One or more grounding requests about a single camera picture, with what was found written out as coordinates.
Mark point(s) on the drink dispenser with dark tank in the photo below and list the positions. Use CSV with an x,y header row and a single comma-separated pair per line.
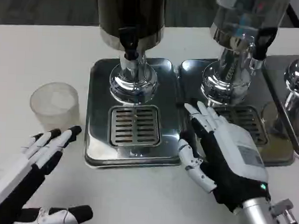
x,y
131,9

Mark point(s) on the steel drip tray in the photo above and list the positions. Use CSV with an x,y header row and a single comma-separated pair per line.
x,y
171,118
275,65
274,147

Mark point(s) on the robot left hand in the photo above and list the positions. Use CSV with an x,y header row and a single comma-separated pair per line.
x,y
12,175

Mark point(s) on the drink dispenser with clear tank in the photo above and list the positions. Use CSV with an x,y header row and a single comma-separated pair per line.
x,y
242,21

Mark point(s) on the chrome dispenser base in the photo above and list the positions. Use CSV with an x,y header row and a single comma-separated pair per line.
x,y
298,76

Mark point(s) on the slotted steel tray grid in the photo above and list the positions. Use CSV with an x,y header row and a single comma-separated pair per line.
x,y
248,116
135,126

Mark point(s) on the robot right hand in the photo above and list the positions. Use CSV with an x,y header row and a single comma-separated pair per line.
x,y
236,158

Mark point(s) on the robot right silver arm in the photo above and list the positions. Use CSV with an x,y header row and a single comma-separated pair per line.
x,y
256,218

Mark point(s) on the clear ribbed glass cup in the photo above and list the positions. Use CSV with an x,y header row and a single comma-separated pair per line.
x,y
55,105

